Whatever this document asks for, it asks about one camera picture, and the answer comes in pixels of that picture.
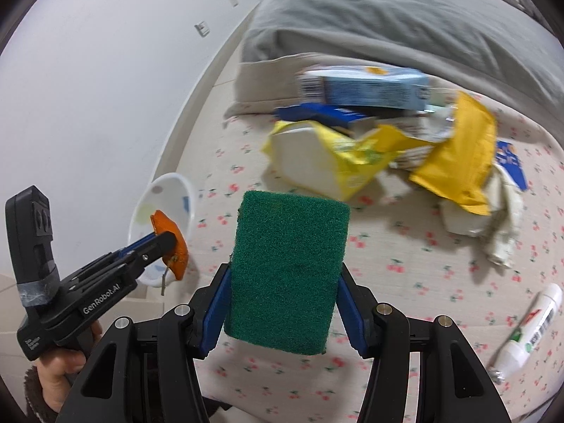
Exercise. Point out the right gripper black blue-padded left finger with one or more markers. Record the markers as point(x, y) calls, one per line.
point(209, 308)

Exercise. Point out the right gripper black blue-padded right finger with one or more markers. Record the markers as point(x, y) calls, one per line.
point(355, 305)

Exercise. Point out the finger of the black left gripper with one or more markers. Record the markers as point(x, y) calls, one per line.
point(148, 265)
point(136, 245)

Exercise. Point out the orange peel piece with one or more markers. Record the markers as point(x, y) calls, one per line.
point(176, 254)

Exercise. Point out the green scouring sponge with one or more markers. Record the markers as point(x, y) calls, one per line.
point(285, 266)

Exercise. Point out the dark blue snack box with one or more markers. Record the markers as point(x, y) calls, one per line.
point(327, 115)

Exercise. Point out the light blue carton box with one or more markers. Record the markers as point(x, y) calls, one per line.
point(366, 86)

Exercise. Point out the brown fuzzy sleeve forearm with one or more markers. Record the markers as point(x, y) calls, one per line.
point(37, 409)

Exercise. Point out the white plastic trash bin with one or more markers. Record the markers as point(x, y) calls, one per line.
point(172, 194)

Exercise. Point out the person's left hand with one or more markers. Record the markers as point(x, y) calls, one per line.
point(53, 369)

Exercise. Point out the yellow white tissue pack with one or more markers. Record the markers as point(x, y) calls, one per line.
point(315, 157)

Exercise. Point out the white yogurt drink bottle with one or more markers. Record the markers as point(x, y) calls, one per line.
point(527, 334)

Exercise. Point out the yellow padded envelope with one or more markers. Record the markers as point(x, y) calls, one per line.
point(457, 169)

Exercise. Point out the grey bed blanket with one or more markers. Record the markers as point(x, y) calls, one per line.
point(504, 49)

